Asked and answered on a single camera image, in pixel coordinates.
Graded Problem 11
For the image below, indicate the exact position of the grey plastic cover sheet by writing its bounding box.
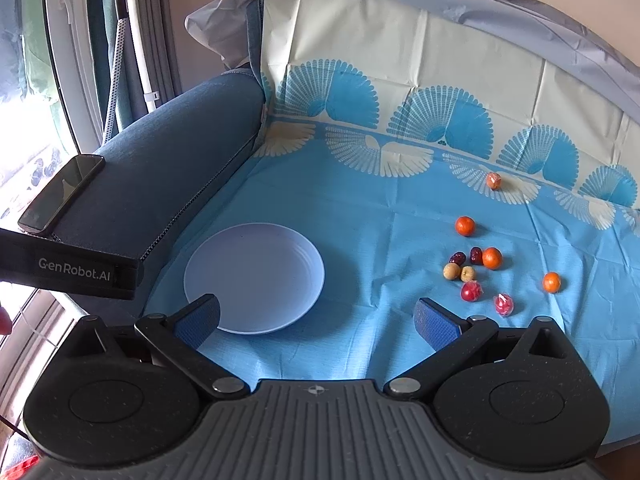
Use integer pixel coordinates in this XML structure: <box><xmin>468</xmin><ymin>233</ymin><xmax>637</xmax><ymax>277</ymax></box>
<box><xmin>184</xmin><ymin>0</ymin><xmax>640</xmax><ymax>126</ymax></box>

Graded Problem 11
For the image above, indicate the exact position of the person's left hand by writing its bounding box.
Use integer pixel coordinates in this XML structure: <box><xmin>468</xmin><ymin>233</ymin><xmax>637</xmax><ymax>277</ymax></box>
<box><xmin>0</xmin><ymin>307</ymin><xmax>13</xmax><ymax>336</ymax></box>

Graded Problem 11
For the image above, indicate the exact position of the orange fruit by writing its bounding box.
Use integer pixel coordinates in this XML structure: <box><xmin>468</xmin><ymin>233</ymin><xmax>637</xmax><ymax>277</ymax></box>
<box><xmin>486</xmin><ymin>172</ymin><xmax>502</xmax><ymax>191</ymax></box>

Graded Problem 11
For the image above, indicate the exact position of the dark red date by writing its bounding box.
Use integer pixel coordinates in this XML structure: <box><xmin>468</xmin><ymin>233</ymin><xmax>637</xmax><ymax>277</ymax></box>
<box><xmin>449</xmin><ymin>252</ymin><xmax>466</xmax><ymax>266</ymax></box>
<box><xmin>470</xmin><ymin>247</ymin><xmax>483</xmax><ymax>266</ymax></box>

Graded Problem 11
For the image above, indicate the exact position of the black smartphone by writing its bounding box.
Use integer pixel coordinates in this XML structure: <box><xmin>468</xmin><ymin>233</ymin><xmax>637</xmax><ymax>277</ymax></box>
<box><xmin>17</xmin><ymin>154</ymin><xmax>105</xmax><ymax>236</ymax></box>

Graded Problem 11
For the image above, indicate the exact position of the blue fan-pattern cloth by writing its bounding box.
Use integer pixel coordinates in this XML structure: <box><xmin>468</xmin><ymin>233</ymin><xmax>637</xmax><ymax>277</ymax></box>
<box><xmin>146</xmin><ymin>0</ymin><xmax>639</xmax><ymax>442</ymax></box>

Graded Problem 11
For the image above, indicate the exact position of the red fruit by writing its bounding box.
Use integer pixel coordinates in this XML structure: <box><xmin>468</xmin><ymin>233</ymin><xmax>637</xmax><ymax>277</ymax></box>
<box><xmin>494</xmin><ymin>292</ymin><xmax>514</xmax><ymax>318</ymax></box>
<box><xmin>460</xmin><ymin>281</ymin><xmax>484</xmax><ymax>302</ymax></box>

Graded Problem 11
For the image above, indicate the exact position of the blue sofa armrest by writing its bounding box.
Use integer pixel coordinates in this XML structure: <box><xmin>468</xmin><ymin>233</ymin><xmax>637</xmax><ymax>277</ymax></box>
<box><xmin>53</xmin><ymin>67</ymin><xmax>265</xmax><ymax>318</ymax></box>

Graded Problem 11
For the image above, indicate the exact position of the white round plate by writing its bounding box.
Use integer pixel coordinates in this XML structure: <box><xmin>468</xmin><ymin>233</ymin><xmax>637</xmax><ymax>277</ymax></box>
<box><xmin>183</xmin><ymin>222</ymin><xmax>326</xmax><ymax>335</ymax></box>

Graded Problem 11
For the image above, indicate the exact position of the tan longan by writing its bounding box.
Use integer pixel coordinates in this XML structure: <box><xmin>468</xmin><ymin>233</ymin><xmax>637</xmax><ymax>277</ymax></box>
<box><xmin>460</xmin><ymin>266</ymin><xmax>476</xmax><ymax>283</ymax></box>
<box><xmin>442</xmin><ymin>262</ymin><xmax>461</xmax><ymax>281</ymax></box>

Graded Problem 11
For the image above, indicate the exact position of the white window frame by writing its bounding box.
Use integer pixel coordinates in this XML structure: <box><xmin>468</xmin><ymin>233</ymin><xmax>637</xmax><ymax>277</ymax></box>
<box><xmin>43</xmin><ymin>0</ymin><xmax>160</xmax><ymax>153</ymax></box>

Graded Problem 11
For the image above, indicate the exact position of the orange tangerine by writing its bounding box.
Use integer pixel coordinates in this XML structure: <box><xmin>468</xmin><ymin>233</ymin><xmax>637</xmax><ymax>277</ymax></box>
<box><xmin>542</xmin><ymin>272</ymin><xmax>562</xmax><ymax>294</ymax></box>
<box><xmin>482</xmin><ymin>247</ymin><xmax>503</xmax><ymax>270</ymax></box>
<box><xmin>454</xmin><ymin>216</ymin><xmax>476</xmax><ymax>237</ymax></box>

